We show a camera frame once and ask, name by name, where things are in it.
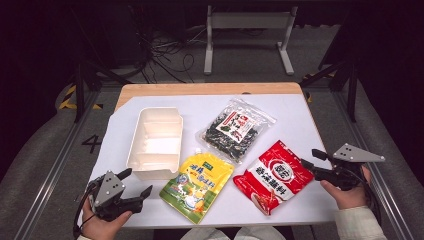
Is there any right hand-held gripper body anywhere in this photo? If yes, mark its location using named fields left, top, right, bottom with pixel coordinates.
left=318, top=143, right=386, bottom=192

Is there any yellow black hazard tape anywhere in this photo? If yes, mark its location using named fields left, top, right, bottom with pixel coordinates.
left=58, top=84, right=104, bottom=111

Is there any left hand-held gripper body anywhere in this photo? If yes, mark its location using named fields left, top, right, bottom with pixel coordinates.
left=87, top=170, right=144, bottom=223

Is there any person's right hand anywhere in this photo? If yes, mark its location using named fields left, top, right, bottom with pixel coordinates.
left=319, top=165, right=373, bottom=211

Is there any red seasoning packet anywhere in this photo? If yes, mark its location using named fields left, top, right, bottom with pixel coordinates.
left=232, top=139, right=315, bottom=217

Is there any person's left hand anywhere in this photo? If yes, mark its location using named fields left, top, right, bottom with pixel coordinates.
left=81, top=197, right=133, bottom=240

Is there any white table cover sheet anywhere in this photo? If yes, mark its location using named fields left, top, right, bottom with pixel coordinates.
left=77, top=93, right=338, bottom=230

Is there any white metal stand frame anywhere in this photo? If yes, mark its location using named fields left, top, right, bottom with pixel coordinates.
left=203, top=4, right=299, bottom=76

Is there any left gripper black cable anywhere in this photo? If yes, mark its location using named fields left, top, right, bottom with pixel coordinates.
left=72, top=181, right=101, bottom=239

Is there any person's left leg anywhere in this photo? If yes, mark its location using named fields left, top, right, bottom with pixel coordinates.
left=179, top=227, right=232, bottom=240

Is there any black metal stand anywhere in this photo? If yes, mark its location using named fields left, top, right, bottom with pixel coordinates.
left=299, top=59, right=360, bottom=124
left=68, top=6, right=134, bottom=124

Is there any person's leg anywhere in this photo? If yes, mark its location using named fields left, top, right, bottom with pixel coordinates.
left=179, top=227, right=232, bottom=240
left=233, top=226, right=285, bottom=240

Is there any clear dried seaweed bag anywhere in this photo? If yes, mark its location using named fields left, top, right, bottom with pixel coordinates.
left=194, top=97, right=278, bottom=165

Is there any white plastic storage box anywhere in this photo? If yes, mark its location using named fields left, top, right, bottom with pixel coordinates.
left=125, top=106, right=184, bottom=181

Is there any person's right leg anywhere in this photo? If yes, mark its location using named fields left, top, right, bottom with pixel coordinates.
left=233, top=226, right=285, bottom=240

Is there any yellow spout pouch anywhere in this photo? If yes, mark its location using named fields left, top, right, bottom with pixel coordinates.
left=158, top=148, right=235, bottom=225

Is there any aluminium floor rail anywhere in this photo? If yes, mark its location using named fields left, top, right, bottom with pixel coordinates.
left=13, top=90, right=101, bottom=240
left=331, top=90, right=416, bottom=240

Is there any bundle of black floor cables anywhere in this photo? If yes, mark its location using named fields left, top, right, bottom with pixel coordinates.
left=131, top=6, right=208, bottom=84

